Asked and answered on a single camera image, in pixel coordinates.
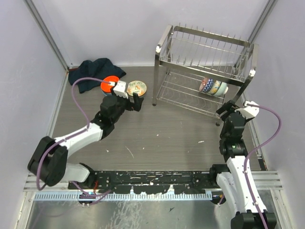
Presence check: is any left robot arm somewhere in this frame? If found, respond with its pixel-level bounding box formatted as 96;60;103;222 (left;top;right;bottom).
27;94;143;189

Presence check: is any orange floral back bowl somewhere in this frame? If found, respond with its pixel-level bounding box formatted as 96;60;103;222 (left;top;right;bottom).
127;81;147;97

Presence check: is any yellow orange back bowl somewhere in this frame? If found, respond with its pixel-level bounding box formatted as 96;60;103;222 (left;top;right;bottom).
209;80;222;95

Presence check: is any aluminium frame rail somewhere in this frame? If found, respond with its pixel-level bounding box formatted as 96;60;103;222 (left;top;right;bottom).
22;170;284;193

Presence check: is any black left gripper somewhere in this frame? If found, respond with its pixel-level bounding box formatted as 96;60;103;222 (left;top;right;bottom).
112;88;144;125

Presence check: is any dark blue crumpled cloth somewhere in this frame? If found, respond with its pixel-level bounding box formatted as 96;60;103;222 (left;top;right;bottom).
68;58;126;85

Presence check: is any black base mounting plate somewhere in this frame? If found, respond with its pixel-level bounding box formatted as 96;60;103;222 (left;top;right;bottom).
78;170;219;195

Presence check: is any blue white floral bowl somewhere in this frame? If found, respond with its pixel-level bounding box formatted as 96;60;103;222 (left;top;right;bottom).
102;91;113;96

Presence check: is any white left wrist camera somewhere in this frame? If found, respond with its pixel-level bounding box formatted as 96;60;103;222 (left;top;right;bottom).
112;81;128;99

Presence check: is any green grid back bowl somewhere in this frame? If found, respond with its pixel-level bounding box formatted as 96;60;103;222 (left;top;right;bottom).
214;82;228;97

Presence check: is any stainless steel dish rack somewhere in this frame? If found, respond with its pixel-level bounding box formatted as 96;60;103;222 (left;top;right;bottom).
152;25;259;118

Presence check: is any plain orange bowl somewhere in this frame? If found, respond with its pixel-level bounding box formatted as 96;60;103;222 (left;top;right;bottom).
101;75;119;94

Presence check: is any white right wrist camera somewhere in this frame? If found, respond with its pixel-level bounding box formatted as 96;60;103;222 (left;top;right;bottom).
235;100;259;120

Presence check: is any blue zigzag back bowl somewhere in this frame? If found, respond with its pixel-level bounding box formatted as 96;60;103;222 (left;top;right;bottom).
199;77;214;93

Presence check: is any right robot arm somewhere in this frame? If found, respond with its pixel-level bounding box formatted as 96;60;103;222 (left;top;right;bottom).
209;100;277;229

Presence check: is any slotted cable duct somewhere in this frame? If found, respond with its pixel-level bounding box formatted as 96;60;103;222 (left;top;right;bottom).
33;191;213;201

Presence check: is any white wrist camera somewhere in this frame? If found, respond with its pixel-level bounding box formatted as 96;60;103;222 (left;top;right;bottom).
112;81;128;99
235;100;259;120

